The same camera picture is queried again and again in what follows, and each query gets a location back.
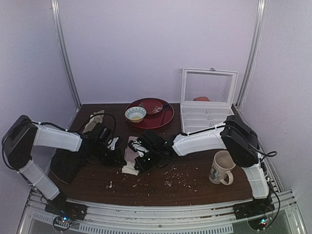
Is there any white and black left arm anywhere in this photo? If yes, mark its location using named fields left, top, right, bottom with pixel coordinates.
left=1, top=115, right=126, bottom=202

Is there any aluminium frame post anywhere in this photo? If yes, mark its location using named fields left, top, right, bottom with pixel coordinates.
left=236, top=0, right=267, bottom=109
left=50, top=0, right=81, bottom=109

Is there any yellow and blue patterned bowl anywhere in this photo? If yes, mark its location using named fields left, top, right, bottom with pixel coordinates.
left=125, top=106, right=147, bottom=123

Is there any beige mug with blue design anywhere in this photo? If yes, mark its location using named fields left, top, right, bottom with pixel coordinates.
left=209, top=150, right=236, bottom=186

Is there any beige crumpled cloth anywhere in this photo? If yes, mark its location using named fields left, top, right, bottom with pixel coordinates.
left=82, top=110, right=105, bottom=133

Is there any red round lacquer tray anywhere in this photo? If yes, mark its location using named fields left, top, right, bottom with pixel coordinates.
left=124, top=97, right=175, bottom=129

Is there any right aluminium frame post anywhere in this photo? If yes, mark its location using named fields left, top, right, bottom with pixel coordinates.
left=236, top=0, right=267, bottom=109

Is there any aluminium front rail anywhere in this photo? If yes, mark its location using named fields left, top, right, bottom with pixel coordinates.
left=17, top=190, right=308, bottom=234

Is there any left aluminium frame post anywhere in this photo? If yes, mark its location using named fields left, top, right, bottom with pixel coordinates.
left=50, top=0, right=81, bottom=109

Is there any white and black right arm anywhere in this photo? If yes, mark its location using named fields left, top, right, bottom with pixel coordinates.
left=128, top=115, right=277, bottom=203

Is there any pink and cream underwear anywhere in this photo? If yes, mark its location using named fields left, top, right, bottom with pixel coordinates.
left=122, top=146, right=139, bottom=176

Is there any small red floral dish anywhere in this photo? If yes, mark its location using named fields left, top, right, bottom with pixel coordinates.
left=139, top=100, right=163, bottom=115

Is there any white compartment box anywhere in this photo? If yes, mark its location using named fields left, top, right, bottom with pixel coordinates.
left=180, top=68, right=239, bottom=133

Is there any purple spoon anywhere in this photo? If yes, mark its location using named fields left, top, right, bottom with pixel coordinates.
left=160, top=103, right=170, bottom=125

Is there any red object behind box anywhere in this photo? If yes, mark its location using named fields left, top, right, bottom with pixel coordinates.
left=194, top=97, right=210, bottom=101

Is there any black striped garment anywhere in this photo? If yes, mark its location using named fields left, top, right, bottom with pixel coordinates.
left=50, top=149, right=88, bottom=185

